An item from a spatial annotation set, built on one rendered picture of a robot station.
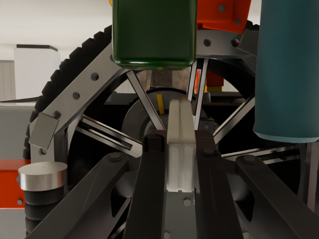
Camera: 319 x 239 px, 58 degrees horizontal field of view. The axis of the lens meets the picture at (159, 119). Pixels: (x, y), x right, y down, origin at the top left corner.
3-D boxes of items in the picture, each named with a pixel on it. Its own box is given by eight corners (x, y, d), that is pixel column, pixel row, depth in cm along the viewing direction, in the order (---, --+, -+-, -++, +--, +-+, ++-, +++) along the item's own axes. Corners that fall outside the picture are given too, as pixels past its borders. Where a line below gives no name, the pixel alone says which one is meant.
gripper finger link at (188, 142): (181, 143, 14) (196, 143, 14) (180, 98, 21) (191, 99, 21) (180, 193, 15) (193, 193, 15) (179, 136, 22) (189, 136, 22)
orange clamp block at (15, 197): (47, 158, 56) (0, 158, 56) (30, 170, 48) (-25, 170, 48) (48, 193, 57) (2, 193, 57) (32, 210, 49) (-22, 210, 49)
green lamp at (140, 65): (120, 0, 17) (120, 70, 17) (109, -26, 13) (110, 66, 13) (188, 1, 17) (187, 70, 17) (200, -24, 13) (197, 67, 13)
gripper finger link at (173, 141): (180, 193, 15) (165, 192, 15) (179, 136, 22) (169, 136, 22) (181, 143, 14) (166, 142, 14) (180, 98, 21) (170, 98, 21)
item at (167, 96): (127, 84, 102) (116, 171, 106) (125, 84, 94) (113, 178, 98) (216, 96, 103) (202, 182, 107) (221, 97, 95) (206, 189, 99)
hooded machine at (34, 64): (13, 43, 503) (17, 130, 522) (51, 44, 511) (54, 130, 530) (27, 49, 578) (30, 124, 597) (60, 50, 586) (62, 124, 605)
